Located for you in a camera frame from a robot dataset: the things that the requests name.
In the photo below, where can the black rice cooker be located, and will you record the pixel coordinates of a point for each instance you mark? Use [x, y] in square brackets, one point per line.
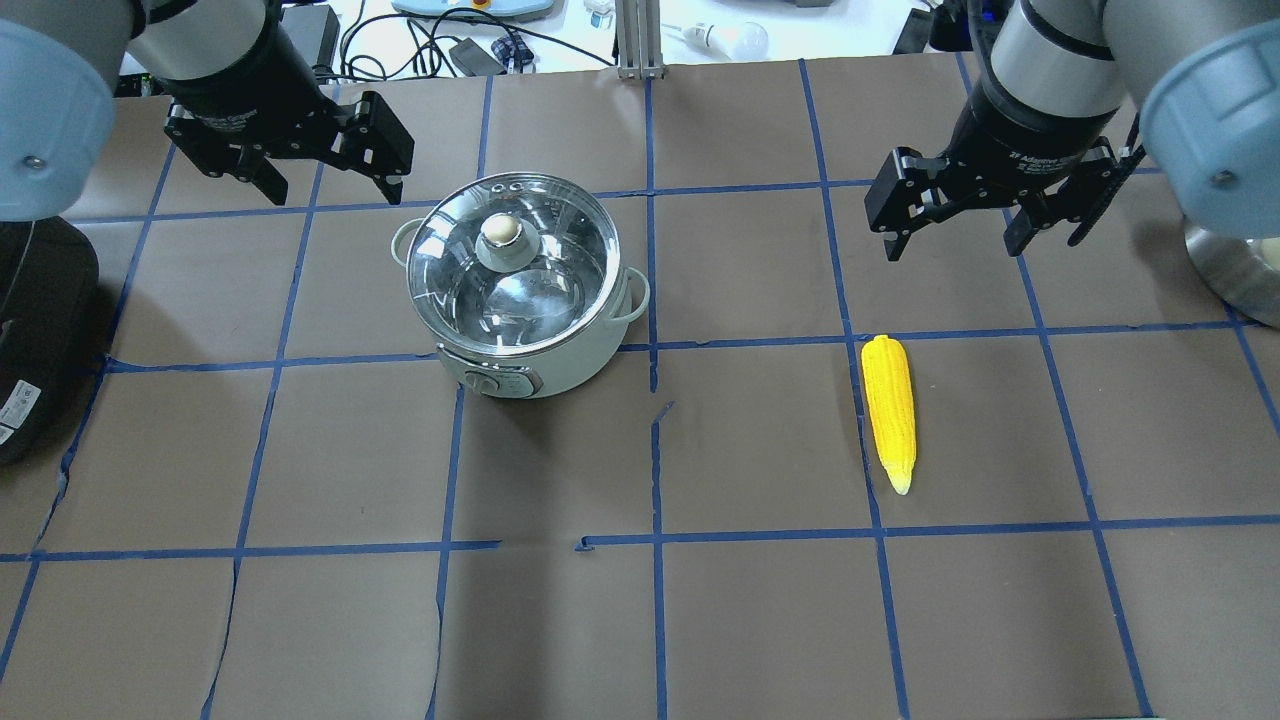
[49, 276]

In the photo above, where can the black power adapter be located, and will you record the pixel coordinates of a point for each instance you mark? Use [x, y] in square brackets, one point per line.
[471, 60]

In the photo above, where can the aluminium frame post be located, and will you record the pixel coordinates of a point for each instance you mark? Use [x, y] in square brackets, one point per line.
[638, 39]

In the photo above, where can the pale green electric pot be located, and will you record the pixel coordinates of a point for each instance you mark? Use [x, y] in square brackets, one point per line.
[554, 371]

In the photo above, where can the glass pot lid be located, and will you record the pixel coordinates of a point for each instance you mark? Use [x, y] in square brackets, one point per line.
[512, 264]

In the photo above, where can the white light bulb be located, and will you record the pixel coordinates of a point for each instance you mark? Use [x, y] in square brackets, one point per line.
[745, 41]

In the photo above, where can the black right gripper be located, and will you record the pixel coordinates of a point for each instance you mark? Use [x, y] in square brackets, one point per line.
[1035, 133]

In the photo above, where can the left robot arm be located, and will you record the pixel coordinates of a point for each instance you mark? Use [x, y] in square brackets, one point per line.
[60, 65]

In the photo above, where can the steel steamer pot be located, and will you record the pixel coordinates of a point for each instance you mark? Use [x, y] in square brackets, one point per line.
[1244, 272]

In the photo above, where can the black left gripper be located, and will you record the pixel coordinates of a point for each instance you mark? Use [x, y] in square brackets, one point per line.
[245, 88]

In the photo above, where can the yellow corn cob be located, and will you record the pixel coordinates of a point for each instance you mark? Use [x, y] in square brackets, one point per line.
[888, 385]

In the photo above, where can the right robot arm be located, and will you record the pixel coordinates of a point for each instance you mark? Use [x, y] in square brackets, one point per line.
[1073, 95]

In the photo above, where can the blue teach pendant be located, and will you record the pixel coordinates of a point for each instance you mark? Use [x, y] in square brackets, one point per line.
[518, 11]

